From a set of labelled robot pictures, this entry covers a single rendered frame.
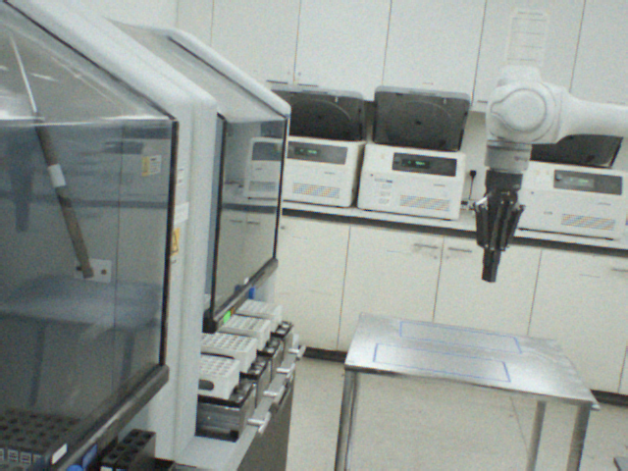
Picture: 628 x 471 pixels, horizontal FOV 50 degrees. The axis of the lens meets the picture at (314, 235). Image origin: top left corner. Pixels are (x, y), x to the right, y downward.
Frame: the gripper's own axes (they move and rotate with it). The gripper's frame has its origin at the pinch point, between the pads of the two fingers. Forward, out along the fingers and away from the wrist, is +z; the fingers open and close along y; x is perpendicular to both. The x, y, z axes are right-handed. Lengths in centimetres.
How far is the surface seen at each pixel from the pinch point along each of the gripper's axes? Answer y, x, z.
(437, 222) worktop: 126, 177, 25
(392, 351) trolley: 2.3, 33.7, 32.6
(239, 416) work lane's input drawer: -48, 16, 36
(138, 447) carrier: -75, -7, 27
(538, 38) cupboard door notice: 178, 177, -77
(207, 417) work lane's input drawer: -54, 20, 37
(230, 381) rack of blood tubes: -49, 20, 30
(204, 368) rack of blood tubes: -53, 25, 28
